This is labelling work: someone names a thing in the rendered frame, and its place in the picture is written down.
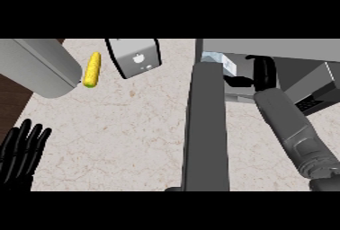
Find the pale grey rounded appliance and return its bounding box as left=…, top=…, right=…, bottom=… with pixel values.
left=0, top=39, right=86, bottom=100

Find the pale blue milk carton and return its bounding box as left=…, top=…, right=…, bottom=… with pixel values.
left=201, top=51, right=240, bottom=76

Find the grey microwave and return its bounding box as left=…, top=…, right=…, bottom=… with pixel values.
left=194, top=39, right=340, bottom=117

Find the yellow corn cob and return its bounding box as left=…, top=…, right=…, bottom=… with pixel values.
left=83, top=51, right=102, bottom=89

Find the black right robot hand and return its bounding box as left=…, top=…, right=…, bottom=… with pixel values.
left=223, top=54, right=279, bottom=93

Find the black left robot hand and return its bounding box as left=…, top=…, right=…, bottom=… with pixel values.
left=0, top=119, right=53, bottom=192

